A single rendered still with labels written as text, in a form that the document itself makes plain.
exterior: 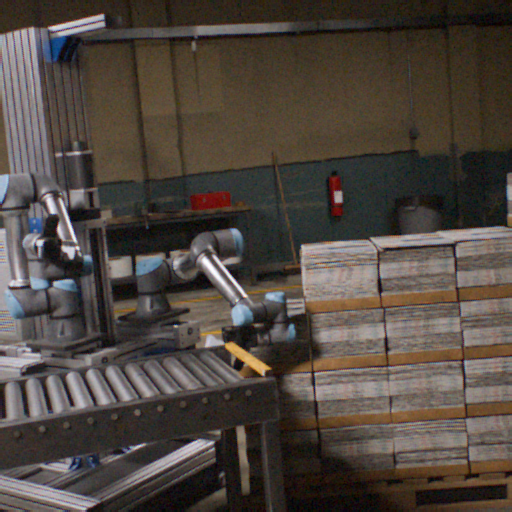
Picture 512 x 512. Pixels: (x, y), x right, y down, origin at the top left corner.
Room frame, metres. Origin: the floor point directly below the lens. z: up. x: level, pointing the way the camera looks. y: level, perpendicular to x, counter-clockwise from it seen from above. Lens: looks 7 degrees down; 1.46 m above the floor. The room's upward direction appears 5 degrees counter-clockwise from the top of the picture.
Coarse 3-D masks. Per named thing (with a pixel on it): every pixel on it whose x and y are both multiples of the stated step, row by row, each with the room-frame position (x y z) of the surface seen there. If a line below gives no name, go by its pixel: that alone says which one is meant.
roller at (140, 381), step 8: (128, 368) 2.70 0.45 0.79; (136, 368) 2.66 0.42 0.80; (128, 376) 2.66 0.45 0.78; (136, 376) 2.57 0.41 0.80; (144, 376) 2.55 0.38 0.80; (136, 384) 2.52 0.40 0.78; (144, 384) 2.46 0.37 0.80; (152, 384) 2.47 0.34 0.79; (144, 392) 2.40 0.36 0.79; (152, 392) 2.36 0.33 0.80
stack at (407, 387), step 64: (320, 320) 3.15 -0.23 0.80; (384, 320) 3.18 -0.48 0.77; (448, 320) 3.14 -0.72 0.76; (320, 384) 3.14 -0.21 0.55; (384, 384) 3.14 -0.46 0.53; (448, 384) 3.12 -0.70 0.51; (256, 448) 3.16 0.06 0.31; (320, 448) 3.26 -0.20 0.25; (384, 448) 3.15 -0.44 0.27; (448, 448) 3.14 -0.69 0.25
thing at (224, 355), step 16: (176, 352) 2.83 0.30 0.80; (192, 352) 2.82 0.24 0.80; (224, 352) 2.85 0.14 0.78; (80, 368) 2.73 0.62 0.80; (96, 368) 2.72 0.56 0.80; (0, 384) 2.63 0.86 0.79; (64, 384) 2.69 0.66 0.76; (0, 400) 2.63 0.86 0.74; (48, 400) 2.67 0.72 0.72; (96, 400) 2.72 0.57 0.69
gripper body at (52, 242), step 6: (48, 240) 2.68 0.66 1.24; (54, 240) 2.69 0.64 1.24; (36, 246) 2.76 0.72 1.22; (48, 246) 2.68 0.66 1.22; (54, 246) 2.69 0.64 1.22; (60, 246) 2.70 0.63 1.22; (36, 252) 2.77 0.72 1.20; (42, 252) 2.67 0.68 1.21; (48, 252) 2.68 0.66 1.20; (54, 252) 2.69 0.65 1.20; (60, 252) 2.69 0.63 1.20; (42, 258) 2.67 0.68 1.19; (48, 258) 2.68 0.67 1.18; (54, 258) 2.69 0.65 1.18; (60, 258) 2.70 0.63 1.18
